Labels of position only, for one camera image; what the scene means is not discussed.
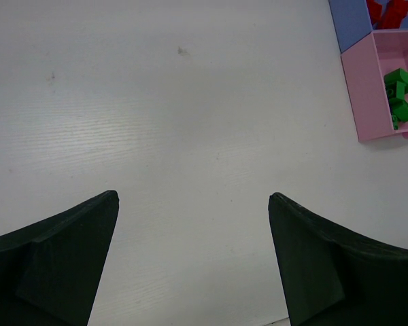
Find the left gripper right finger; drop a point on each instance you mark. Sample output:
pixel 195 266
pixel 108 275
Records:
pixel 334 276

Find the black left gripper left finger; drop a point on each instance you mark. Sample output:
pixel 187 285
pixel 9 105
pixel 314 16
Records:
pixel 50 270

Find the green sloped lego piece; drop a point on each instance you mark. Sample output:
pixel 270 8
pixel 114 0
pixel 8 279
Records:
pixel 399 109

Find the green rounded lego piece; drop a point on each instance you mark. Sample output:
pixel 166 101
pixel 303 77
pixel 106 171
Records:
pixel 397 75

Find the small red lego brick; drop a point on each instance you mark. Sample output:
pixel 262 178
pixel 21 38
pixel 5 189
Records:
pixel 375 11

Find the red long lego brick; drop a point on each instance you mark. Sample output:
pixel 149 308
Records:
pixel 396 11

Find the blue pink compartment tray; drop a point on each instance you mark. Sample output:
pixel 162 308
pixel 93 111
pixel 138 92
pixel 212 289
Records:
pixel 367 55

